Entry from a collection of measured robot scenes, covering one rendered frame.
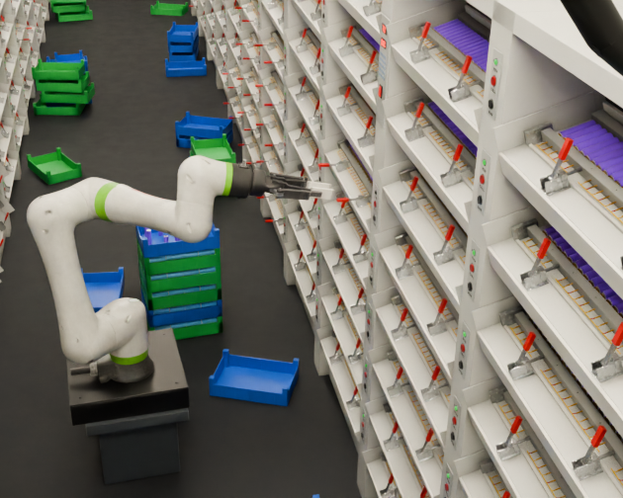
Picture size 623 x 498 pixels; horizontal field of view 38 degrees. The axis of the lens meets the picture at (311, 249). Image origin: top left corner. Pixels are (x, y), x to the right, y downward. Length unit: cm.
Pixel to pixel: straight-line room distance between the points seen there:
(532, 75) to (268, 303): 256
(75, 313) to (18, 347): 114
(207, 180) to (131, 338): 68
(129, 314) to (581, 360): 172
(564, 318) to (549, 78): 42
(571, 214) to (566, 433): 38
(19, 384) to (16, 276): 85
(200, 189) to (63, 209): 45
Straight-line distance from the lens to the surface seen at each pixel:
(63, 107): 631
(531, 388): 171
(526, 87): 166
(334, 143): 313
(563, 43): 145
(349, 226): 303
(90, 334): 281
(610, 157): 157
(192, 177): 245
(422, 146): 218
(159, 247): 359
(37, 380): 369
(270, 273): 426
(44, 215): 269
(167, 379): 299
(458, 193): 195
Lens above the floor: 213
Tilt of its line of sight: 28 degrees down
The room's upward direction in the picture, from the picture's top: 1 degrees clockwise
